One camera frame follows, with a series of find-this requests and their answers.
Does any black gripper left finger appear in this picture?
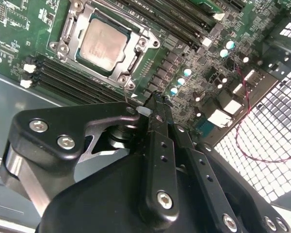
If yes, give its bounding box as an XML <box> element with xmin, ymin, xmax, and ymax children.
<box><xmin>0</xmin><ymin>91</ymin><xmax>180</xmax><ymax>227</ymax></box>

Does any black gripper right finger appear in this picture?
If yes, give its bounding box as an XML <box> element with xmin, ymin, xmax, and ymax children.
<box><xmin>162</xmin><ymin>95</ymin><xmax>291</xmax><ymax>233</ymax></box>

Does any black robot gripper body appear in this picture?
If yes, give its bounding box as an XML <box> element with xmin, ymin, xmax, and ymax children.
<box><xmin>35</xmin><ymin>155</ymin><xmax>209</xmax><ymax>233</ymax></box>

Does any metal socket cover frame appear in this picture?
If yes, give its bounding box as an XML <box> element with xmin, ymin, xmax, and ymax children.
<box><xmin>60</xmin><ymin>4</ymin><xmax>151</xmax><ymax>82</ymax></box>

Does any silver square CPU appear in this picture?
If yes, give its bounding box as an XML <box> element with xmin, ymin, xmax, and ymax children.
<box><xmin>75</xmin><ymin>14</ymin><xmax>133</xmax><ymax>73</ymax></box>

